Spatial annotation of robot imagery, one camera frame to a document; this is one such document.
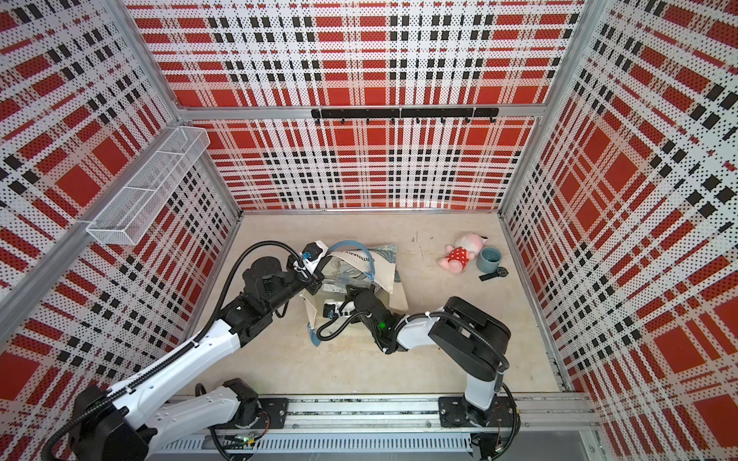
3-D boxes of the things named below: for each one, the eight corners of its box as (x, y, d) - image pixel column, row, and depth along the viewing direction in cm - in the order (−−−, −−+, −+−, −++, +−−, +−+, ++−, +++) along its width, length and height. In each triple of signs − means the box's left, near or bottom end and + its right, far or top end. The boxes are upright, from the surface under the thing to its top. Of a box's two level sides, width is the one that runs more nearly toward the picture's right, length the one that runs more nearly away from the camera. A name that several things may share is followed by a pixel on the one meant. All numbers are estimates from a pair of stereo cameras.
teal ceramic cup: (478, 273, 103) (482, 263, 98) (474, 257, 108) (478, 247, 103) (499, 273, 103) (504, 263, 98) (494, 257, 108) (499, 247, 103)
